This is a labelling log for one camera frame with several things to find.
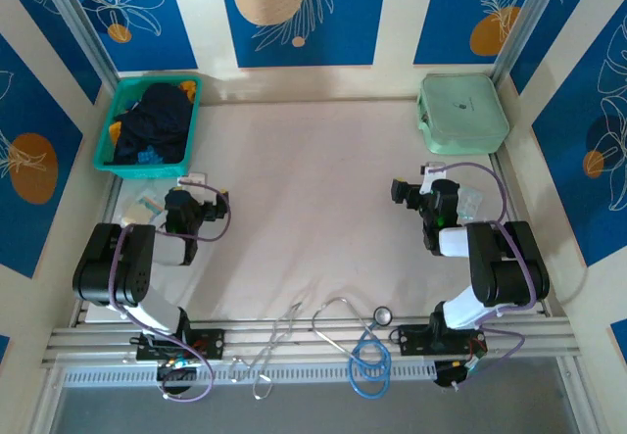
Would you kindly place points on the navy t-shirt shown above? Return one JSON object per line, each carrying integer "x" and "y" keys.
{"x": 157, "y": 120}

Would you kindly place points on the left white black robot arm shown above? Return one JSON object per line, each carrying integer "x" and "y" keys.
{"x": 132, "y": 257}

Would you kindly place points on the clear plastic packet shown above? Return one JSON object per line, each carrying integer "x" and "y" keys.
{"x": 469, "y": 204}
{"x": 142, "y": 211}

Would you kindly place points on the teal plastic basket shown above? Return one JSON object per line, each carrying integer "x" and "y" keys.
{"x": 147, "y": 172}

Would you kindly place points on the mint green zip case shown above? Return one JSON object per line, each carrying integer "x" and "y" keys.
{"x": 463, "y": 110}

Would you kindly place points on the white table cover cloth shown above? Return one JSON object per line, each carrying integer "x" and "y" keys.
{"x": 318, "y": 257}

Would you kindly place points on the blue tube stethoscope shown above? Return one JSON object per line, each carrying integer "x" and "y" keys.
{"x": 383, "y": 315}

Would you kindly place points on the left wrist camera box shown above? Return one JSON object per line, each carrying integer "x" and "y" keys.
{"x": 193, "y": 178}

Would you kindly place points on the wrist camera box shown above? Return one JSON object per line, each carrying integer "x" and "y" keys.
{"x": 431, "y": 177}
{"x": 193, "y": 178}

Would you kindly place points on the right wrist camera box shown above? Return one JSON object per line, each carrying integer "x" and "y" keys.
{"x": 431, "y": 177}

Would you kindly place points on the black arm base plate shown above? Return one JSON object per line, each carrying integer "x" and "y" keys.
{"x": 210, "y": 343}
{"x": 411, "y": 341}

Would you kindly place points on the aluminium frame rail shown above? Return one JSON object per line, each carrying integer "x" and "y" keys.
{"x": 240, "y": 338}

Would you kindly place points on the blue floral wall poster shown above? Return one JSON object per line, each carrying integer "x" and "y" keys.
{"x": 563, "y": 22}
{"x": 343, "y": 37}
{"x": 161, "y": 37}
{"x": 29, "y": 110}
{"x": 44, "y": 22}
{"x": 578, "y": 184}
{"x": 450, "y": 13}

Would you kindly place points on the aluminium corner post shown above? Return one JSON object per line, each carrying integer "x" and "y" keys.
{"x": 78, "y": 22}
{"x": 529, "y": 22}

